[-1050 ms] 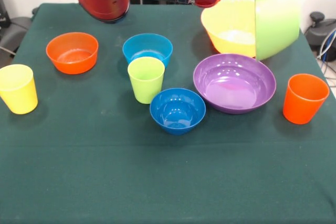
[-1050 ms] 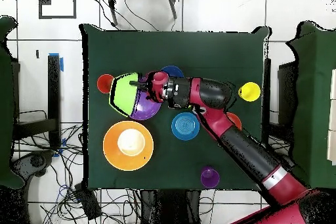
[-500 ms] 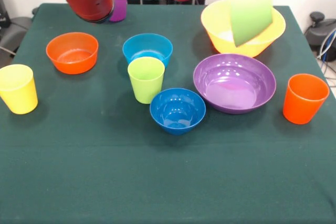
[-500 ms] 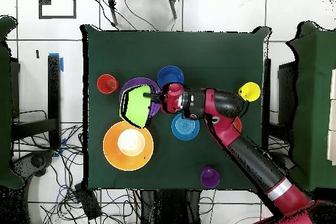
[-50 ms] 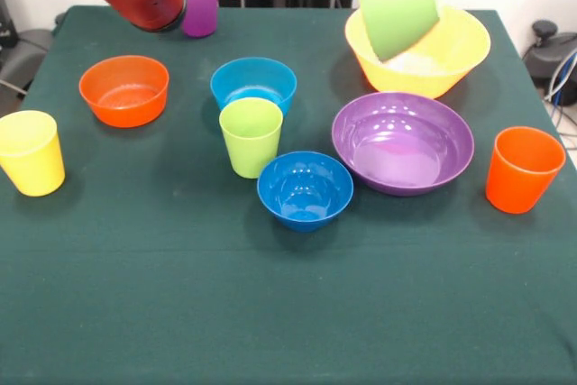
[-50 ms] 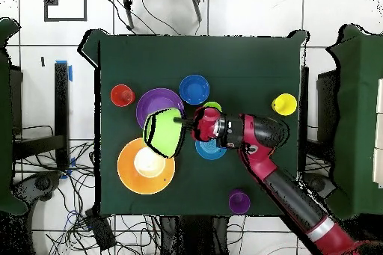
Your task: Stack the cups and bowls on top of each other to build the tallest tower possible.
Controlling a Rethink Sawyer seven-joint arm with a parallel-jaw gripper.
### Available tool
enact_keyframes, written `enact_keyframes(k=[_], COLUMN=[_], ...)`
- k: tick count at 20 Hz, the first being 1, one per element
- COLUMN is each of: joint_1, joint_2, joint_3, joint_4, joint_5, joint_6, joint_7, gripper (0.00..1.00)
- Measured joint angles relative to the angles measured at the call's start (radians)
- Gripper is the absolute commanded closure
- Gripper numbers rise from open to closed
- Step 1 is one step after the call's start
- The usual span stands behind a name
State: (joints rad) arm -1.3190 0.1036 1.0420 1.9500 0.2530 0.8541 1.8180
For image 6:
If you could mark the green bowl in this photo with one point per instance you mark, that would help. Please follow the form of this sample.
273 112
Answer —
164 132

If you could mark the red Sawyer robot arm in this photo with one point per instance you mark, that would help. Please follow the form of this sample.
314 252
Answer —
263 135

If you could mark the green cup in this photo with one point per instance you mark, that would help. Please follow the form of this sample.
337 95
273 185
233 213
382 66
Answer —
213 105

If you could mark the light blue bowl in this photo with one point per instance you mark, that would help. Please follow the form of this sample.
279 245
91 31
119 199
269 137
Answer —
209 151

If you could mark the dark blue bowl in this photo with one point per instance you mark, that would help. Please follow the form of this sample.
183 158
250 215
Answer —
194 90

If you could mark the purple bowl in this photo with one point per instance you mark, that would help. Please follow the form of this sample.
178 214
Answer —
155 99

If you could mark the dark green tablecloth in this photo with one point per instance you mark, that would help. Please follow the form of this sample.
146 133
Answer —
179 57

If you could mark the orange cup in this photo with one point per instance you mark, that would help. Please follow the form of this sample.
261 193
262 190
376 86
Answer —
119 95

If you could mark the large yellow-orange bowl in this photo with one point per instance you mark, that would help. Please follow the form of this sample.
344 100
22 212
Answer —
128 174

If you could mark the yellow cup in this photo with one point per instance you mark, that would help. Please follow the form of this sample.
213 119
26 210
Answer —
284 104

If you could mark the purple cup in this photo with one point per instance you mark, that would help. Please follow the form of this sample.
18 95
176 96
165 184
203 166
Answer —
239 202

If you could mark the blue tape strip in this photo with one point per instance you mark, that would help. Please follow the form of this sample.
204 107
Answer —
70 72

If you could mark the black office chair base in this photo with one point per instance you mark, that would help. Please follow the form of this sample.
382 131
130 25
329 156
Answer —
42 183
318 184

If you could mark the black power strip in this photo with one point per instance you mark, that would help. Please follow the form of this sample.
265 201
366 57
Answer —
100 231

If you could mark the green cloth covered side table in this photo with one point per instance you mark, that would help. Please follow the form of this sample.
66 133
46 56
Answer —
356 117
6 117

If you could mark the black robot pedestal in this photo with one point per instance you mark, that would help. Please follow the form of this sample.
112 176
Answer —
194 237

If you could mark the black side frame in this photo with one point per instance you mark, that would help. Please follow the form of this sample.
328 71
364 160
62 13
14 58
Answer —
326 105

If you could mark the black bench frame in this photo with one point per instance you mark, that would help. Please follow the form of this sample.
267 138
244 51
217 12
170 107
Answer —
61 111

